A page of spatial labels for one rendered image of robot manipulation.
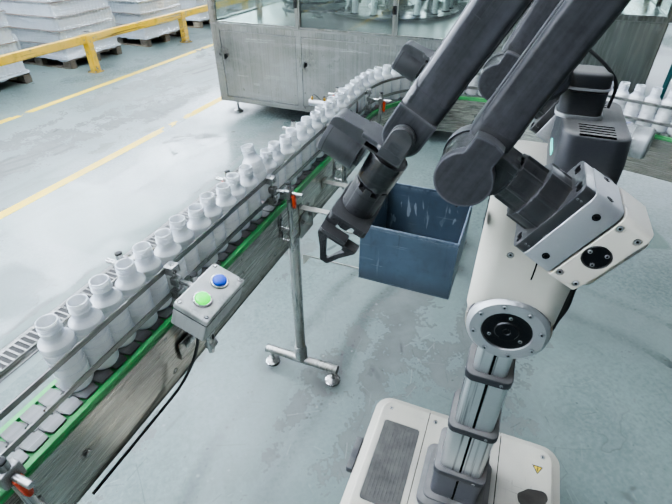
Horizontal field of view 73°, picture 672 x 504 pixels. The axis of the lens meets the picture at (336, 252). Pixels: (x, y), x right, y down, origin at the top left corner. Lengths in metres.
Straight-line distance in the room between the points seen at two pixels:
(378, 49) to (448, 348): 2.84
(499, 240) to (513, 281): 0.09
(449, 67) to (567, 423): 1.88
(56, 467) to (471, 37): 0.94
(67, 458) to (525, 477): 1.33
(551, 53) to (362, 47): 3.88
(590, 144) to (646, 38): 5.41
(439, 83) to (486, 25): 0.08
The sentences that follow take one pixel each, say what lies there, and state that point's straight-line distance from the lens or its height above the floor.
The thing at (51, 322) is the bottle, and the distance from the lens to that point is 0.96.
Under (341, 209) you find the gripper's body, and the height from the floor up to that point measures 1.36.
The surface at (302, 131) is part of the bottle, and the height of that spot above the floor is 1.14.
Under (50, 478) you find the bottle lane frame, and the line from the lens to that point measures 1.02.
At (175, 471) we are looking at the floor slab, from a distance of 2.05.
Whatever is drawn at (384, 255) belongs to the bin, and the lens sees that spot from 1.48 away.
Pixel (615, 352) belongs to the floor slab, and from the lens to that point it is 2.67.
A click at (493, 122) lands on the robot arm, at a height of 1.53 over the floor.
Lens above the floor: 1.73
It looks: 36 degrees down
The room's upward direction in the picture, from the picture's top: straight up
